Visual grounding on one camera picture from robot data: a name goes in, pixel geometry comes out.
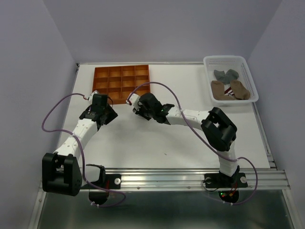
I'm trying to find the red white striped sock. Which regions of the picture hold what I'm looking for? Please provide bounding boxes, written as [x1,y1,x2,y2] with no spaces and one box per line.
[224,87,235,98]

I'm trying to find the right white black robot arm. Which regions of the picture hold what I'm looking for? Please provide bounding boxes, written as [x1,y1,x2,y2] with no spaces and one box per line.
[128,93,239,186]

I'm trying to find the grey sock pair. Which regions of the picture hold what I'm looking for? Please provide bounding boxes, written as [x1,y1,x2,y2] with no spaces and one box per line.
[213,69,239,84]

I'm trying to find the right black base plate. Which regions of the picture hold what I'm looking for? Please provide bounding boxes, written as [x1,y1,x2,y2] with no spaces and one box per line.
[204,173,248,189]

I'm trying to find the aluminium rail frame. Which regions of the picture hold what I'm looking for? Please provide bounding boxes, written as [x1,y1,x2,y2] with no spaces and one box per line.
[28,62,298,229]

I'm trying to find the brown sock right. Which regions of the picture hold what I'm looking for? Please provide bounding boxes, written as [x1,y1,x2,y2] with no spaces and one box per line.
[230,80,251,100]

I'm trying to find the brown sock left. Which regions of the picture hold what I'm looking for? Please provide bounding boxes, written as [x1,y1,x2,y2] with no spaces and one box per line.
[211,81,235,101]

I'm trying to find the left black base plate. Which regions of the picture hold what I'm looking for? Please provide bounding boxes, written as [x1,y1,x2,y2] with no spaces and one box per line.
[92,174,121,190]

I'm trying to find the white plastic basket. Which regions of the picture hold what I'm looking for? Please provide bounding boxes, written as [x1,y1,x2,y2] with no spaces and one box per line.
[203,55,259,106]

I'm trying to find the orange compartment tray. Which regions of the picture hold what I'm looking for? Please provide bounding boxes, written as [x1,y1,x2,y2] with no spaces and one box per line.
[92,65,150,104]

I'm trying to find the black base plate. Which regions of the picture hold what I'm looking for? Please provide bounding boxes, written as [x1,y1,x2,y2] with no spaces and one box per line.
[92,174,121,190]
[204,173,248,189]

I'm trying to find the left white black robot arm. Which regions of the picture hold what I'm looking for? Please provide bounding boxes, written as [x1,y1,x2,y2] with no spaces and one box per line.
[42,92,118,196]

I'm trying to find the brown sock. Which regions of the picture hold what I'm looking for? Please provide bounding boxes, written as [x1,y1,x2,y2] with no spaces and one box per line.
[230,80,251,100]
[211,81,235,101]

